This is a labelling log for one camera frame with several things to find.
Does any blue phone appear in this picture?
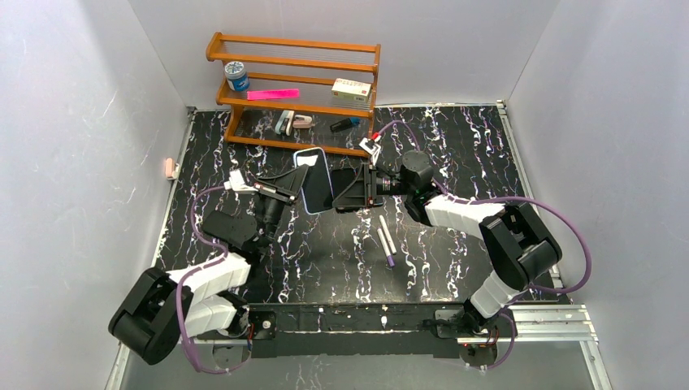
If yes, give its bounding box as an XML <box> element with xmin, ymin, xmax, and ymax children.
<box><xmin>292</xmin><ymin>148</ymin><xmax>334</xmax><ymax>215</ymax></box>

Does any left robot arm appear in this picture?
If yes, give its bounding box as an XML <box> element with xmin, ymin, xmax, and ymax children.
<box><xmin>108</xmin><ymin>165</ymin><xmax>309</xmax><ymax>375</ymax></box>

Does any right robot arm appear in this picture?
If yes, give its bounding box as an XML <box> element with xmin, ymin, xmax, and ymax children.
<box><xmin>329</xmin><ymin>150</ymin><xmax>562</xmax><ymax>333</ymax></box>

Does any white purple marker right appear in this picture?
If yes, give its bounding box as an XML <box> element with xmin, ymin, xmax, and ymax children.
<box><xmin>379</xmin><ymin>215</ymin><xmax>397</xmax><ymax>255</ymax></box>

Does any white purple marker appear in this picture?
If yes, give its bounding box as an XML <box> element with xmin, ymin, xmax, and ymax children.
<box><xmin>376</xmin><ymin>227</ymin><xmax>395</xmax><ymax>268</ymax></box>
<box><xmin>379</xmin><ymin>215</ymin><xmax>397</xmax><ymax>255</ymax></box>

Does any pink small stapler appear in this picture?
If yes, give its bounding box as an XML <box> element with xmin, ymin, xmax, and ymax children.
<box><xmin>292</xmin><ymin>114</ymin><xmax>314</xmax><ymax>129</ymax></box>

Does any teal white stapler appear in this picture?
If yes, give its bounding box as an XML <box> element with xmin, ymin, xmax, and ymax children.
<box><xmin>274</xmin><ymin>110</ymin><xmax>295</xmax><ymax>137</ymax></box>

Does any black marker blue cap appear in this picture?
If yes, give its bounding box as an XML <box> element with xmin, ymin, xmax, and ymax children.
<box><xmin>329</xmin><ymin>117</ymin><xmax>361</xmax><ymax>133</ymax></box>

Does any white purple marker left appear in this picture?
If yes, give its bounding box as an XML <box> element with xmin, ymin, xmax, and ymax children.
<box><xmin>376</xmin><ymin>227</ymin><xmax>395</xmax><ymax>268</ymax></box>

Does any pink flat strip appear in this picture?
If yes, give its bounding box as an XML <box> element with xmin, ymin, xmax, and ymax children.
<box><xmin>246</xmin><ymin>89</ymin><xmax>300</xmax><ymax>101</ymax></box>

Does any orange wooden shelf rack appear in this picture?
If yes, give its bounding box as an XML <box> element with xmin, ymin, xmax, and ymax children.
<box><xmin>206</xmin><ymin>32</ymin><xmax>381</xmax><ymax>158</ymax></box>

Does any white red cardboard box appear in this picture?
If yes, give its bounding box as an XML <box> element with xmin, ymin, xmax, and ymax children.
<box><xmin>331</xmin><ymin>78</ymin><xmax>372</xmax><ymax>103</ymax></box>

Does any blue white round jar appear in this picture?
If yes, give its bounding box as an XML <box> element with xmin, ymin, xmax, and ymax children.
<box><xmin>223</xmin><ymin>61</ymin><xmax>249</xmax><ymax>92</ymax></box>

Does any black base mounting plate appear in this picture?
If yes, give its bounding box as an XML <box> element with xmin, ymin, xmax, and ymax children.
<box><xmin>196</xmin><ymin>304</ymin><xmax>518</xmax><ymax>359</ymax></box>

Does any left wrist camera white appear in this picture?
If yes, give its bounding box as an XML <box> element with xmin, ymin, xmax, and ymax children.
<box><xmin>223</xmin><ymin>170</ymin><xmax>258</xmax><ymax>194</ymax></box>

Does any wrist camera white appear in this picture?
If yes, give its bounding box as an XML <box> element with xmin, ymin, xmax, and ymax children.
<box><xmin>359</xmin><ymin>132</ymin><xmax>382</xmax><ymax>166</ymax></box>
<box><xmin>223</xmin><ymin>170</ymin><xmax>258</xmax><ymax>194</ymax></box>

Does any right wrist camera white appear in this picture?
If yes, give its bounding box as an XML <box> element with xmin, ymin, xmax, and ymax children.
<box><xmin>359</xmin><ymin>132</ymin><xmax>382</xmax><ymax>166</ymax></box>

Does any pink wall clip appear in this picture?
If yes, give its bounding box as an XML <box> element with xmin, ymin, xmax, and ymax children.
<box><xmin>164</xmin><ymin>158</ymin><xmax>180</xmax><ymax>180</ymax></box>

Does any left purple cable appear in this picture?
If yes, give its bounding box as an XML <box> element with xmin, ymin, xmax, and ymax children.
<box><xmin>176</xmin><ymin>185</ymin><xmax>254</xmax><ymax>375</ymax></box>

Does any purple cable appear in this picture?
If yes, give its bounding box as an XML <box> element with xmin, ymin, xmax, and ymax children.
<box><xmin>376</xmin><ymin>119</ymin><xmax>593</xmax><ymax>372</ymax></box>
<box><xmin>176</xmin><ymin>185</ymin><xmax>254</xmax><ymax>375</ymax></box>

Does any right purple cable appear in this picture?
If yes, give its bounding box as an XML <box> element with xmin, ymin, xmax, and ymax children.
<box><xmin>376</xmin><ymin>119</ymin><xmax>593</xmax><ymax>372</ymax></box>

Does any aluminium front rail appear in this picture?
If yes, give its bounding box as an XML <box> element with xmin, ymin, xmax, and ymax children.
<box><xmin>200</xmin><ymin>301</ymin><xmax>599</xmax><ymax>344</ymax></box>

